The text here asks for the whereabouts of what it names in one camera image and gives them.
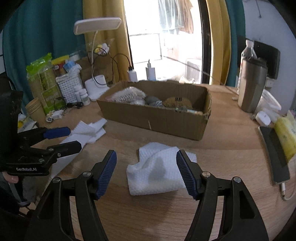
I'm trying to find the brown cardboard box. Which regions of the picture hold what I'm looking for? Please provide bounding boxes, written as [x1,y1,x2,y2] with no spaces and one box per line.
[97,81,212,141]

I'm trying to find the white cloth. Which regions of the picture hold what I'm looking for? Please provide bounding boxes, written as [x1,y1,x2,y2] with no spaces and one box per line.
[126,142,185,196]
[50,118,107,178]

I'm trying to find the clear water bottle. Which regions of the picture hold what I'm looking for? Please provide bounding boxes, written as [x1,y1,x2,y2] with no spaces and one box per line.
[237,39,257,94]

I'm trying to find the steel travel tumbler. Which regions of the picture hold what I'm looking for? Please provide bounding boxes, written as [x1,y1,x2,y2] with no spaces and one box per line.
[238,58,268,113]

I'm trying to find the white desk lamp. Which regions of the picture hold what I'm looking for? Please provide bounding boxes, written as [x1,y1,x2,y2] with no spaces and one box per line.
[73,17,122,102]

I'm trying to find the bubble wrap bundle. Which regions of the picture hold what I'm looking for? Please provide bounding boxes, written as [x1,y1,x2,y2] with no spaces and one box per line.
[130,99,145,106]

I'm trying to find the brown plush toy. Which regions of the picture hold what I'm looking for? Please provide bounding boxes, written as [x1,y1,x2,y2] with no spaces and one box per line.
[163,97,193,109]

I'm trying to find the green food package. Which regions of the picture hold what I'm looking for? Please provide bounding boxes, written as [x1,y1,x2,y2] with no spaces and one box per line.
[26,53,62,114]

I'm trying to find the white pill bottle right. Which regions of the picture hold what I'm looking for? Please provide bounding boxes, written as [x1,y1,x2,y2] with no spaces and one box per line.
[79,88,90,106]

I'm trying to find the black flashlight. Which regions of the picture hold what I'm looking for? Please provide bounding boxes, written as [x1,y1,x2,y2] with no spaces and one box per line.
[66,102,83,108]

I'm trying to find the black smartphone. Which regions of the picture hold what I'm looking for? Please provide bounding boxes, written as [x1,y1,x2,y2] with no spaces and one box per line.
[258,126,290,184]

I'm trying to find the white charger with black cable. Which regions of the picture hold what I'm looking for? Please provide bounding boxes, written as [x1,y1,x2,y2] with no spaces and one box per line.
[86,49,138,85]

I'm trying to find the person's left hand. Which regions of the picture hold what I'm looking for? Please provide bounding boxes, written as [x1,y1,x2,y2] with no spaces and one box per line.
[2,172,19,184]

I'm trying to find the small tissue packet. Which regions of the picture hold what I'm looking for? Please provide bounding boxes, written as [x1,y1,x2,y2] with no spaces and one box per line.
[175,107,203,115]

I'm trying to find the white lidded container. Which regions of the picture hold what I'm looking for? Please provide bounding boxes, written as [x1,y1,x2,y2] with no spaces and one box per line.
[254,89,282,114]

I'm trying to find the grey mesh sock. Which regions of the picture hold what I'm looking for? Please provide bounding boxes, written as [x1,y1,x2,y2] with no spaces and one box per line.
[144,96,163,107]

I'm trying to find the small white round device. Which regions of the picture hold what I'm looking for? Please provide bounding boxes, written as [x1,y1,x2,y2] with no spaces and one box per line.
[255,110,271,126]

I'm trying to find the paper cup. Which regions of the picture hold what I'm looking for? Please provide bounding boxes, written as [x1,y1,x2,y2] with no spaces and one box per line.
[25,97,46,126]

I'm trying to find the yellow lid can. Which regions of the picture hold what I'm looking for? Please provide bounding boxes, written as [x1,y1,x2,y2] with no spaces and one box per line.
[51,55,69,77]

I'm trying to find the cotton swab bag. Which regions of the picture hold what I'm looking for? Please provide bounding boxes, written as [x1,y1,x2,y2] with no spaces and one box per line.
[105,86,146,103]

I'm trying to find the white plastic basket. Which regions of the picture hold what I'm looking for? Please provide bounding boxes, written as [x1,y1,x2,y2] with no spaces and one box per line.
[56,74,82,103]

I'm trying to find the yellow tissue pack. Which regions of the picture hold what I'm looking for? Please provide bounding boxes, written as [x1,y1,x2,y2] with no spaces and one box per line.
[274,111,296,162]

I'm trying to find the black monitor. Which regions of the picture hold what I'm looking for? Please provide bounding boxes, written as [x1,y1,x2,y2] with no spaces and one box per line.
[237,35,280,79]

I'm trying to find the white plug adapter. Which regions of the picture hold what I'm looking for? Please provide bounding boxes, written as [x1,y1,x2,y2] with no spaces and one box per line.
[52,109,64,120]

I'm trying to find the white pill bottle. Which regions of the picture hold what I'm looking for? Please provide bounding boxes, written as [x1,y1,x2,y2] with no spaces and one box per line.
[79,88,90,106]
[73,84,82,102]

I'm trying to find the white pill bottle left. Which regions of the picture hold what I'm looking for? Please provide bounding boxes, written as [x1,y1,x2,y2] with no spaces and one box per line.
[73,84,82,102]

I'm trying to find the green glass bottle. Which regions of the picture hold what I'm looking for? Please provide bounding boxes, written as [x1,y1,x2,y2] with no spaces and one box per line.
[53,97,66,110]

